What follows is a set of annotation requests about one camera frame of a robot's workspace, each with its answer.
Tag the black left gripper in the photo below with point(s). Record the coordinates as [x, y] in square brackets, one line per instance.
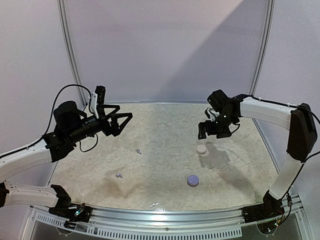
[108, 129]

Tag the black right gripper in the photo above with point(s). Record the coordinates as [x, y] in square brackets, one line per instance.
[210, 128]

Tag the pink earbud charging case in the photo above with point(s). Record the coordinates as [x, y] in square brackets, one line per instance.
[201, 149]

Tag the lavender earbud charging case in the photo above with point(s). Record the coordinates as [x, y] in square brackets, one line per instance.
[193, 180]

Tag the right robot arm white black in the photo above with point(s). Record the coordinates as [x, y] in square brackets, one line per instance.
[297, 122]

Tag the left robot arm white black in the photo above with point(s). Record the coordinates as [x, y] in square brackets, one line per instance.
[72, 126]

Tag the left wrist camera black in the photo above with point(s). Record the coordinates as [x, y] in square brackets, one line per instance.
[97, 100]

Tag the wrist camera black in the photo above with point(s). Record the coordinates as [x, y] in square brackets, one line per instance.
[217, 100]
[97, 100]

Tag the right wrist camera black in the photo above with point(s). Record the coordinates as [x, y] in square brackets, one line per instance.
[217, 100]

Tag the aluminium front rail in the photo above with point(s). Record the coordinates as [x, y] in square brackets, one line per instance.
[123, 224]

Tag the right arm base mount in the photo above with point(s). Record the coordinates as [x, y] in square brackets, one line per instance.
[267, 210]

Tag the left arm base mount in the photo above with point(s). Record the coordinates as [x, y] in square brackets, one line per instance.
[74, 212]

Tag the right aluminium corner post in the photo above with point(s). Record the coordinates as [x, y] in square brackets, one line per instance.
[263, 45]

